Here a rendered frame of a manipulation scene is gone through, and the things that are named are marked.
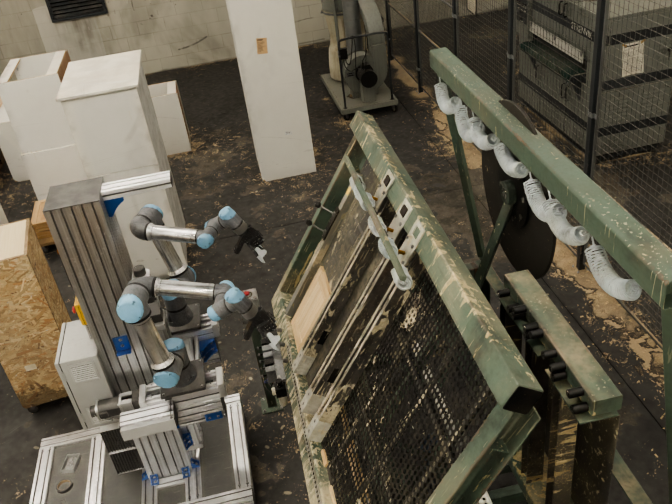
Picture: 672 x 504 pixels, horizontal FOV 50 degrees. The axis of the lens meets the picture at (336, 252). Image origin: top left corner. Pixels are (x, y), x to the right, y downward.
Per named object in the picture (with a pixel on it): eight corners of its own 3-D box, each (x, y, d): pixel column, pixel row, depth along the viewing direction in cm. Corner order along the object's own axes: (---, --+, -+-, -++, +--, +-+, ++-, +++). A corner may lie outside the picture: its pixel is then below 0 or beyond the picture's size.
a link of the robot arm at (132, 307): (187, 368, 348) (144, 279, 319) (181, 390, 336) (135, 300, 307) (165, 372, 350) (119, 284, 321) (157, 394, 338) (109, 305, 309)
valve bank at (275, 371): (259, 359, 435) (252, 329, 422) (282, 354, 436) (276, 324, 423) (268, 418, 393) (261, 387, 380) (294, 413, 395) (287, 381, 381)
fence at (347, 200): (291, 311, 420) (285, 310, 419) (362, 174, 381) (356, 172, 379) (292, 316, 416) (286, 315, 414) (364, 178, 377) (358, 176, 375)
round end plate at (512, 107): (473, 225, 369) (471, 76, 325) (484, 223, 369) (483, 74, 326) (538, 318, 302) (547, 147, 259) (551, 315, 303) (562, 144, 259)
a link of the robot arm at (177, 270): (173, 298, 402) (127, 217, 376) (184, 282, 414) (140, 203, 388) (191, 295, 398) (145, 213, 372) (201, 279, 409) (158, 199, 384)
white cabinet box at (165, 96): (143, 145, 877) (127, 89, 838) (190, 136, 883) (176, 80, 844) (142, 160, 840) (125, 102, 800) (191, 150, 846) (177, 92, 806)
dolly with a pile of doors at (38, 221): (45, 225, 733) (35, 199, 716) (96, 215, 738) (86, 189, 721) (36, 257, 682) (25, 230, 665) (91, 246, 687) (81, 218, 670)
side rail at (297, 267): (294, 290, 443) (278, 285, 439) (374, 135, 398) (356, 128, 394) (296, 295, 438) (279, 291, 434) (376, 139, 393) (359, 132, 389)
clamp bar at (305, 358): (303, 365, 379) (261, 355, 370) (408, 175, 330) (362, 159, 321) (306, 378, 371) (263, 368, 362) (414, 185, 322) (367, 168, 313)
